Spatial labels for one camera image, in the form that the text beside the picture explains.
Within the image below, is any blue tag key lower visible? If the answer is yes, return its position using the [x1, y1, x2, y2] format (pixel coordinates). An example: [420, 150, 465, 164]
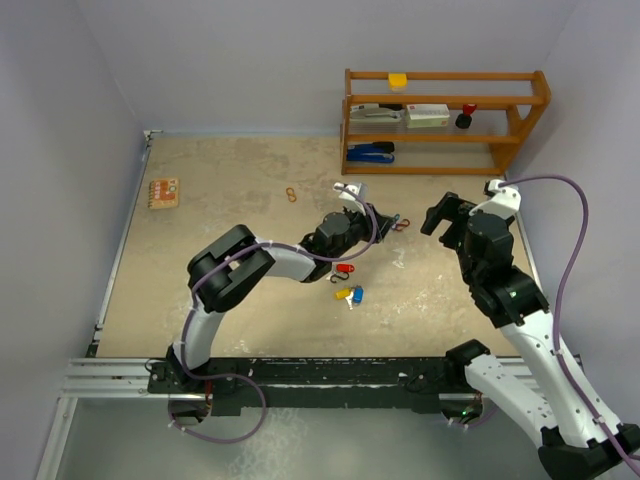
[346, 286, 364, 309]

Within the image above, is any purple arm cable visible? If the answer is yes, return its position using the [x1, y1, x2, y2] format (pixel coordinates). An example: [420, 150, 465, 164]
[180, 185, 377, 381]
[499, 173, 640, 461]

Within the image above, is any white red box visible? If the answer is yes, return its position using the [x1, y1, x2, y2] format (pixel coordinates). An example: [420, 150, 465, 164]
[405, 104, 450, 128]

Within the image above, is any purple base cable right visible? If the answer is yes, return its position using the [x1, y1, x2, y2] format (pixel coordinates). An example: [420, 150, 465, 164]
[447, 397, 501, 432]

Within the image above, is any yellow tag key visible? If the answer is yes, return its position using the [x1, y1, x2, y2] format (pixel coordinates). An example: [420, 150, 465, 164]
[334, 288, 353, 300]

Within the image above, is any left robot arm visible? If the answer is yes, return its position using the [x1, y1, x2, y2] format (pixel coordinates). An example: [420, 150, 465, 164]
[167, 206, 394, 392]

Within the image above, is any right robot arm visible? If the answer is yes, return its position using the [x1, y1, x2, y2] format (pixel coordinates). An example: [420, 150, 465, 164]
[421, 188, 639, 479]

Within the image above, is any red black stamp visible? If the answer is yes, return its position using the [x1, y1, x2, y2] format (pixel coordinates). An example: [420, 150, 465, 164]
[455, 104, 477, 130]

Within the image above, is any black base frame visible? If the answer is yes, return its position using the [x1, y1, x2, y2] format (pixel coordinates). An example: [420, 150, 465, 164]
[148, 340, 490, 417]

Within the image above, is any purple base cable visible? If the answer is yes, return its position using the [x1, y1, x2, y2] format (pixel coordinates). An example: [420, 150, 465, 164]
[167, 374, 271, 443]
[447, 397, 501, 432]

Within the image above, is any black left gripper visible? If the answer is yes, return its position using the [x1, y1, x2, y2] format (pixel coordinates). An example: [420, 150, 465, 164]
[328, 202, 394, 263]

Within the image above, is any orange small notebook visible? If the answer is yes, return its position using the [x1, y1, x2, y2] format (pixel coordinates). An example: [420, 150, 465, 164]
[147, 177, 180, 210]

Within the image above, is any yellow block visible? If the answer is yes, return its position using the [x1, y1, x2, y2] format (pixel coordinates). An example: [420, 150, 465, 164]
[387, 72, 408, 93]

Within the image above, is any aluminium rail frame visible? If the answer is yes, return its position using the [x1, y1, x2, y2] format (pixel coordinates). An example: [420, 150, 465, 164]
[34, 129, 164, 480]

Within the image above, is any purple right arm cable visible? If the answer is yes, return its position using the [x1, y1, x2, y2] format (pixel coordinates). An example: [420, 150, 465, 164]
[499, 173, 640, 461]

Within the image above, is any wooden shelf rack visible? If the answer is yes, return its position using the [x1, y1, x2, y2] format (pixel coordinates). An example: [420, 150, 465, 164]
[340, 70, 552, 175]

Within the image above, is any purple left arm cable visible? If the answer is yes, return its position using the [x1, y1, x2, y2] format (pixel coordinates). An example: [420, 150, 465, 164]
[180, 185, 377, 381]

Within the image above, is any red tag key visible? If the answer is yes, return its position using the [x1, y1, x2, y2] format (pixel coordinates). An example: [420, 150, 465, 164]
[335, 263, 355, 273]

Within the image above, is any blue black stapler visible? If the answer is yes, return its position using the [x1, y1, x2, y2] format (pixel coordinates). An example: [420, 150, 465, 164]
[346, 141, 395, 164]

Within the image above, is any red carabiner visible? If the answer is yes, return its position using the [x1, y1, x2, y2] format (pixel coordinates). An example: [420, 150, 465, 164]
[394, 219, 411, 231]

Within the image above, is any orange carabiner far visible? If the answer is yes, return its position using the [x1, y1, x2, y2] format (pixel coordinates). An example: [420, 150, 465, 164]
[285, 187, 297, 203]

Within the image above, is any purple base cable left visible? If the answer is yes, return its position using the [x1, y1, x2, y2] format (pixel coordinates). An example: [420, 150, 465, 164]
[167, 374, 271, 443]

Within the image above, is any white grey stapler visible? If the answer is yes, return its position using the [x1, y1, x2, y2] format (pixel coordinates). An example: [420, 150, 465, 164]
[350, 103, 404, 123]

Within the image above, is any black carabiner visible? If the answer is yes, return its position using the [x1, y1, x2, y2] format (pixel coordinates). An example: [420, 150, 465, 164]
[329, 272, 349, 283]

